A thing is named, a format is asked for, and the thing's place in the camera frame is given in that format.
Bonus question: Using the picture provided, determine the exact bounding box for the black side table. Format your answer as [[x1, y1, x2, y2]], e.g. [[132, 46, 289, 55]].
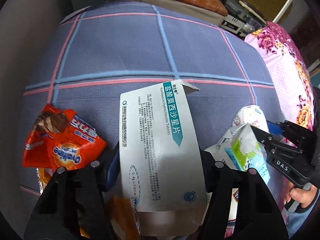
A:
[[220, 0, 266, 40]]

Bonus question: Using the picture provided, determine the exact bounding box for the orange ovaltine wrapper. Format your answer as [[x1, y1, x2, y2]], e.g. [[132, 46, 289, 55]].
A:
[[22, 104, 107, 171]]

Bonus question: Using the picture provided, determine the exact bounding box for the grey plaid bed sheet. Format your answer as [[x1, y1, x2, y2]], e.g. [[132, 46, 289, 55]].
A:
[[17, 1, 284, 155]]

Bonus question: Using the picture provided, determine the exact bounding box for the white patterned tissue pack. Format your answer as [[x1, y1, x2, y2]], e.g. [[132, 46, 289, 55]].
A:
[[232, 105, 269, 133]]

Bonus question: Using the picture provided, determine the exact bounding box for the yellow cake snack bag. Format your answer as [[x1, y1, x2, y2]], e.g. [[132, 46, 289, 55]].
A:
[[80, 197, 140, 239]]

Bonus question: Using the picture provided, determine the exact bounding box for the white medicine box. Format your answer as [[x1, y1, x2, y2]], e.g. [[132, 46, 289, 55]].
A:
[[119, 80, 207, 237]]

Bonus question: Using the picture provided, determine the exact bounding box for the pink floral quilt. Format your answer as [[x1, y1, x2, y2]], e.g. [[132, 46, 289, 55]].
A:
[[243, 21, 316, 230]]

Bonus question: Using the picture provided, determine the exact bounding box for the person's right hand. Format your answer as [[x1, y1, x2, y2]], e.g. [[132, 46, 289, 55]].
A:
[[284, 181, 318, 208]]

